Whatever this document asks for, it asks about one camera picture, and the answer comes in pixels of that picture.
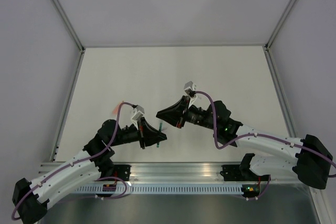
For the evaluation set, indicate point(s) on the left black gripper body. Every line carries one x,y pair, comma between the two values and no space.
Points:
129,134

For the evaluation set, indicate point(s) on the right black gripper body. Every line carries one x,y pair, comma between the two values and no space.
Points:
197,116

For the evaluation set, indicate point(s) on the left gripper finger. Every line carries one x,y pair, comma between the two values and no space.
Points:
145,128
154,139

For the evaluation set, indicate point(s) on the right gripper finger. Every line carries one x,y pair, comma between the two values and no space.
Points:
171,120
173,111

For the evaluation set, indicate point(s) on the green pen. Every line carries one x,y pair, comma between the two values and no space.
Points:
160,130

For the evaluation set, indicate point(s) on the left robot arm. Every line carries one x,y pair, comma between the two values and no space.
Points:
33,198

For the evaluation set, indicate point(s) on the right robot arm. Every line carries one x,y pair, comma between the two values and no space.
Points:
305,159

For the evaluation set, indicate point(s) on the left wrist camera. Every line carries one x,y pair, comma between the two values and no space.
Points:
137,113

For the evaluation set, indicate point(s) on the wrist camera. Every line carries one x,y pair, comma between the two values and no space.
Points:
190,90
137,113

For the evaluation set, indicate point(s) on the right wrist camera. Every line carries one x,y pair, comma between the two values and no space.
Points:
190,90

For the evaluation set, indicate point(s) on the aluminium mounting rail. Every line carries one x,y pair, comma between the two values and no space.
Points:
177,173

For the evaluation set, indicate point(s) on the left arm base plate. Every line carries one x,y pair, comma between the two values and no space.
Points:
122,171

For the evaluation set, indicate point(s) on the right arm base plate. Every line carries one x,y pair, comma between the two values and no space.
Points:
238,173

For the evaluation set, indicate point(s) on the white slotted cable duct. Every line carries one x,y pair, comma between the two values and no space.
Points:
156,189

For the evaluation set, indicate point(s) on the left aluminium frame post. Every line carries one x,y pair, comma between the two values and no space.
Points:
74,76

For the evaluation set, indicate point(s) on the aluminium frame post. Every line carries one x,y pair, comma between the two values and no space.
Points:
276,79
74,76

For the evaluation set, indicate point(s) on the right aluminium frame post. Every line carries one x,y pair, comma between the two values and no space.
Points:
276,79

